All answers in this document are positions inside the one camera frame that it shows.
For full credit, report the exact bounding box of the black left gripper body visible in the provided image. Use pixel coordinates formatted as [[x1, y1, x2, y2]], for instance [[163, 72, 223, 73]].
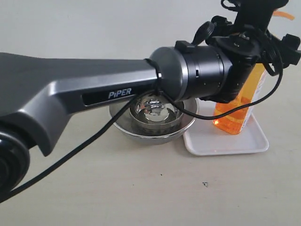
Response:
[[206, 0, 301, 104]]

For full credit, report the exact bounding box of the orange soap pump bottle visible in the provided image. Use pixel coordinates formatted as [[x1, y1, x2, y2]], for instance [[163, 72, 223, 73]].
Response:
[[213, 9, 296, 135]]

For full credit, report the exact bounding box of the steel mesh strainer basin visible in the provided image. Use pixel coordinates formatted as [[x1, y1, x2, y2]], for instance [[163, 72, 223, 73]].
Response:
[[114, 108, 195, 145]]

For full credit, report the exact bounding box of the small stainless steel bowl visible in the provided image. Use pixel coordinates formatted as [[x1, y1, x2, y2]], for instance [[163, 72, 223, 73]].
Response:
[[129, 95, 183, 130]]

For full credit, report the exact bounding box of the white plastic tray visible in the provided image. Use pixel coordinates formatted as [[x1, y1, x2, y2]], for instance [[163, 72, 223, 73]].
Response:
[[183, 98, 269, 156]]

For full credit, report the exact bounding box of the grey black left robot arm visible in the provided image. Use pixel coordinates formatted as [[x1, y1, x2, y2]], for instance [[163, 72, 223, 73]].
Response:
[[0, 0, 301, 202]]

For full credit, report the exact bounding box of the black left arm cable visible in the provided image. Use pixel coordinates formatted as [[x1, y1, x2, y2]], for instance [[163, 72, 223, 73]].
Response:
[[0, 0, 284, 205]]

